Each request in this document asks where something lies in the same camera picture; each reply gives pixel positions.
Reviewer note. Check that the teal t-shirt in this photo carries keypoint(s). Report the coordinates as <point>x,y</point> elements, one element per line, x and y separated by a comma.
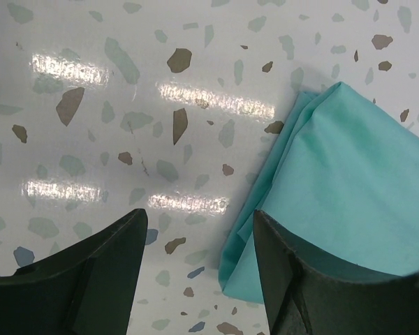
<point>344,176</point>

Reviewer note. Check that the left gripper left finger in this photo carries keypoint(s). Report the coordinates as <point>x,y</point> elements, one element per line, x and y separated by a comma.
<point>87,288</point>

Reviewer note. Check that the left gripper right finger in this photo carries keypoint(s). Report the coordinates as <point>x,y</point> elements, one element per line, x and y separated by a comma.
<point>307,290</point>

